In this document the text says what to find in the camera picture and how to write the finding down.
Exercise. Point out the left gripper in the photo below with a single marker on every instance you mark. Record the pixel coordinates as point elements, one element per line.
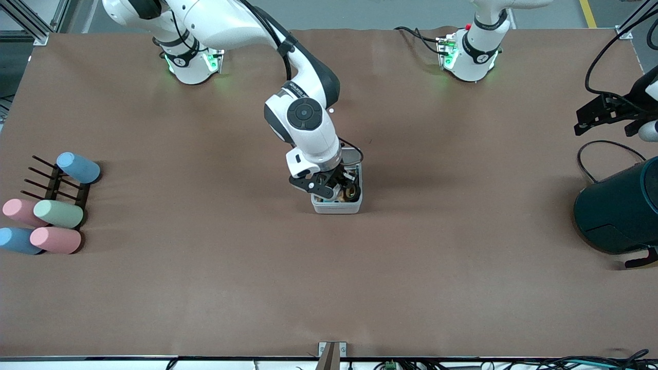
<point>630,107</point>

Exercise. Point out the dark teal round appliance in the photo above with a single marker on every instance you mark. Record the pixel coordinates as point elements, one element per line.
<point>619,210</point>

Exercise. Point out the blue plastic cup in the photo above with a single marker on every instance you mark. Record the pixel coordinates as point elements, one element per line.
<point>78,167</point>
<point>18,240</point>

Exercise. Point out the green plastic cup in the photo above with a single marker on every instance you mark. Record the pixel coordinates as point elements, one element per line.
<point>58,214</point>

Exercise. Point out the black cup rack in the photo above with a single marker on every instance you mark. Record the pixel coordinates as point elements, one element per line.
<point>53,187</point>

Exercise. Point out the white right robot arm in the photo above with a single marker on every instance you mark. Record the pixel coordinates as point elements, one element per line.
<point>303,115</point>

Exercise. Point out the white square trash bin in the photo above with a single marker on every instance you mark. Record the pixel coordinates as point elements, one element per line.
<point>336,207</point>

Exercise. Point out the green lit base connector box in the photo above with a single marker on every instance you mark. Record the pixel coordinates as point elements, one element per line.
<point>447,51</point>
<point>213,56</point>

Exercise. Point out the aluminium frame post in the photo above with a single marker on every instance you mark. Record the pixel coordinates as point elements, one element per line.
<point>31,25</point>
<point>629,32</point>

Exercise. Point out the metal table edge bracket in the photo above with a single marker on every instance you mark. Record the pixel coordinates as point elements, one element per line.
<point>332,354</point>

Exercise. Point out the pink plastic cup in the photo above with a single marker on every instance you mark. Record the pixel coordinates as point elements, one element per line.
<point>55,240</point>
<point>19,211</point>

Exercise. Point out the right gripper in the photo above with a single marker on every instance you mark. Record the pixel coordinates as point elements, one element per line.
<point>340,178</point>

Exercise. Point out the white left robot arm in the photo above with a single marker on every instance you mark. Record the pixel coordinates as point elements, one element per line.
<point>473,56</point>

